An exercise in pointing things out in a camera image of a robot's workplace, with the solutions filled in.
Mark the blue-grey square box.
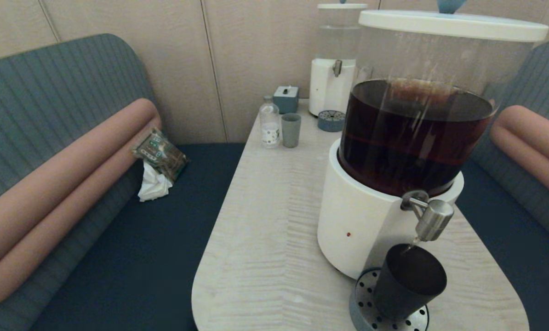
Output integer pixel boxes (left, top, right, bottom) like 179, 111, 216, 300
273, 86, 299, 114

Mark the large tea drink dispenser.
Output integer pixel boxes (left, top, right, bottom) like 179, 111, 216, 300
317, 23, 538, 281

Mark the clear plastic bottle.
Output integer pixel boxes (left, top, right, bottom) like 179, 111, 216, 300
259, 95, 280, 149

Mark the small white water dispenser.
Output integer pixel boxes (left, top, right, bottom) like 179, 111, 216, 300
309, 8, 369, 118

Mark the large blue-grey drip tray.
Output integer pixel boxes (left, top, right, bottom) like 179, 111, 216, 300
349, 268, 430, 331

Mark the large metal dispenser tap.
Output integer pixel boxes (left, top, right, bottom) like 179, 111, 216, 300
401, 191, 454, 243

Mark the teal upholstered bench sofa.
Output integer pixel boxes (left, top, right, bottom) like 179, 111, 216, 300
0, 33, 246, 331
456, 39, 549, 331

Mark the pink cylindrical bolster cushion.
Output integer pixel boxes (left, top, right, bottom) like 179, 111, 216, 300
0, 116, 162, 310
0, 98, 159, 282
500, 105, 549, 162
491, 121, 549, 206

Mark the grey-green plastic cup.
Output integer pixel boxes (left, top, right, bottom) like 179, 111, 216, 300
281, 114, 302, 148

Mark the small blue-grey drip tray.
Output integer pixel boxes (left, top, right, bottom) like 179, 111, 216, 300
317, 110, 346, 133

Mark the large white dispenser lid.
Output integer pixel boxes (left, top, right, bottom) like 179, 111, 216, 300
358, 0, 549, 43

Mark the dark grey tapered cup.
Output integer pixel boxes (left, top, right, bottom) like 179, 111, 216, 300
373, 244, 447, 321

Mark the crumpled white tissue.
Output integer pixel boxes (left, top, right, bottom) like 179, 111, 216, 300
137, 161, 174, 203

